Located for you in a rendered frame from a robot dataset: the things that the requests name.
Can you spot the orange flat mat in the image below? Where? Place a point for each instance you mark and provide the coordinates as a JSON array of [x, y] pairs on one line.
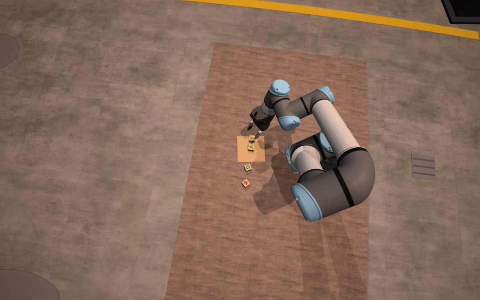
[[258, 155]]

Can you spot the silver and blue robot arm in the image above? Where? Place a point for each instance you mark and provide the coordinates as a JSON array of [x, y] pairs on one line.
[[321, 193]]

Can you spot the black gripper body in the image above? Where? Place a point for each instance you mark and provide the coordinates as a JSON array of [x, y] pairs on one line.
[[262, 116]]

